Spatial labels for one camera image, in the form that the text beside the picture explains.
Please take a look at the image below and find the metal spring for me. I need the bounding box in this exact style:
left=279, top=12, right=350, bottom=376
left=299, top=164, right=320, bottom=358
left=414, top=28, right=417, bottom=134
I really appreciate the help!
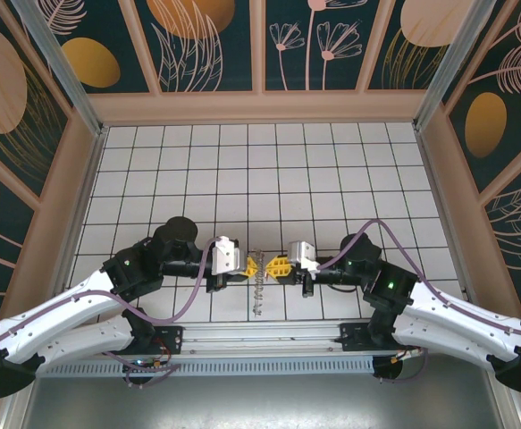
left=249, top=247, right=266, bottom=317

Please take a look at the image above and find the grey metal sheet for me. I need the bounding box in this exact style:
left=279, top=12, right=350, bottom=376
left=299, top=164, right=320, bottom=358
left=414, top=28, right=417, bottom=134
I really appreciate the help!
left=0, top=352, right=521, bottom=429

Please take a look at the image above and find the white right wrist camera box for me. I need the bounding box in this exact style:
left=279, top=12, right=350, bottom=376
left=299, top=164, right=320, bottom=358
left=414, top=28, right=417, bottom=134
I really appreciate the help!
left=286, top=240, right=320, bottom=273

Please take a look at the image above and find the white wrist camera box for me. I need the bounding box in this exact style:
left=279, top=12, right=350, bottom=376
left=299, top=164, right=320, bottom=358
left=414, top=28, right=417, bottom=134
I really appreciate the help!
left=209, top=235, right=242, bottom=277
left=286, top=240, right=320, bottom=273

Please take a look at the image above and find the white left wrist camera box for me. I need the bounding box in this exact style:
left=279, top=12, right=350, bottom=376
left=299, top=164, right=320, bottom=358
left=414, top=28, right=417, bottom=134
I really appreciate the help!
left=209, top=235, right=242, bottom=277

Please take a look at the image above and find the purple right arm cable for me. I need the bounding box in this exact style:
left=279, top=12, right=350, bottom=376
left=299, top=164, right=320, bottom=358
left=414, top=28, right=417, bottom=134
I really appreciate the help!
left=315, top=219, right=521, bottom=341

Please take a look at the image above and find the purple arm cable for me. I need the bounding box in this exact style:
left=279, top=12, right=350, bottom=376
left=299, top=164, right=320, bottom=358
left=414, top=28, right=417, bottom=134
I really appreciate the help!
left=0, top=239, right=225, bottom=372
left=315, top=219, right=521, bottom=341

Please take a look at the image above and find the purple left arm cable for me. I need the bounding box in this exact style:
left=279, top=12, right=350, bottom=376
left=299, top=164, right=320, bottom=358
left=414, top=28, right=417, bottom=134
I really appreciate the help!
left=0, top=239, right=225, bottom=372

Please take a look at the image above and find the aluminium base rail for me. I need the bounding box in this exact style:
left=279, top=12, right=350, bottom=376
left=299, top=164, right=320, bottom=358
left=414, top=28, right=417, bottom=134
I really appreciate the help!
left=181, top=324, right=344, bottom=357

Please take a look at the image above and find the aluminium side rail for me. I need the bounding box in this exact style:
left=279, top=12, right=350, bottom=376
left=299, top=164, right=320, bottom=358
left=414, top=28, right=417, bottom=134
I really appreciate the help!
left=52, top=126, right=109, bottom=309
left=414, top=126, right=474, bottom=309

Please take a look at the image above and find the grey slotted cable duct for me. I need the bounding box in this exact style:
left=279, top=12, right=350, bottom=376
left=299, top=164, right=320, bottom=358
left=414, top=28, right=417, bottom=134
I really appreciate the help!
left=40, top=357, right=375, bottom=377

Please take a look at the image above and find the yellow connector with wires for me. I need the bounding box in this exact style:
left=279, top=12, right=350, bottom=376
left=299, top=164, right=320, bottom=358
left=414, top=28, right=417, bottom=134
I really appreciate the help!
left=389, top=346, right=424, bottom=364

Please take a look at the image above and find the small circuit board with wires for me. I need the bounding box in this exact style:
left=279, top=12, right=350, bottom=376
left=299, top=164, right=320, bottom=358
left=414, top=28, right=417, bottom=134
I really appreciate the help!
left=123, top=339, right=174, bottom=372

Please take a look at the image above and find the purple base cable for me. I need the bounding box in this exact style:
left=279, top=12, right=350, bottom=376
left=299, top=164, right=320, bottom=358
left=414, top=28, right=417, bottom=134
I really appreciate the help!
left=378, top=343, right=431, bottom=385
left=123, top=362, right=181, bottom=391

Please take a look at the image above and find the wall panel with pink leaf outlines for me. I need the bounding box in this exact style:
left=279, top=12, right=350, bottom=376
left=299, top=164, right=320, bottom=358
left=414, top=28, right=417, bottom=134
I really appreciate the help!
left=478, top=164, right=521, bottom=323

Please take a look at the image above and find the wall panel with orange oval and ferns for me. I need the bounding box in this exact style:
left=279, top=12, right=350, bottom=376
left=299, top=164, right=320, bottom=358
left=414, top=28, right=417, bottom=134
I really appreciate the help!
left=441, top=0, right=521, bottom=198

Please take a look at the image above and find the aluminium corner post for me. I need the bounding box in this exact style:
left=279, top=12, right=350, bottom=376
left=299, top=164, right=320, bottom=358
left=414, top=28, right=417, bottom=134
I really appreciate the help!
left=413, top=0, right=501, bottom=133
left=10, top=0, right=110, bottom=138

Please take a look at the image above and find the wall panel with orange circle and leaves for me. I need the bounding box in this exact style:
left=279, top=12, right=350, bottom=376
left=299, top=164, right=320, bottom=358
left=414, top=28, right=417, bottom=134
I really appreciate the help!
left=134, top=0, right=261, bottom=95

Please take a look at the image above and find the wall panel with small orange oval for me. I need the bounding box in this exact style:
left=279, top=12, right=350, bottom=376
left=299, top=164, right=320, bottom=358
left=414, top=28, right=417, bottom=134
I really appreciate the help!
left=27, top=0, right=154, bottom=95

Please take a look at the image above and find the wall panel with two flowers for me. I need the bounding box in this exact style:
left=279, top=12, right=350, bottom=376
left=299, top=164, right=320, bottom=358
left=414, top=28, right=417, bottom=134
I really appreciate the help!
left=259, top=0, right=382, bottom=95

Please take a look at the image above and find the wall panel with large peach oval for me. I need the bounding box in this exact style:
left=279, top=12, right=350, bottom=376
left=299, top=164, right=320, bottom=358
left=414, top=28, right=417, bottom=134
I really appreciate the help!
left=0, top=0, right=76, bottom=205

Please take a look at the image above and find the wall panel with peach oval and gold fronds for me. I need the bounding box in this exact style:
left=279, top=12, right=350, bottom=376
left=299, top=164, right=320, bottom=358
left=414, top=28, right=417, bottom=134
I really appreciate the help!
left=365, top=0, right=466, bottom=95

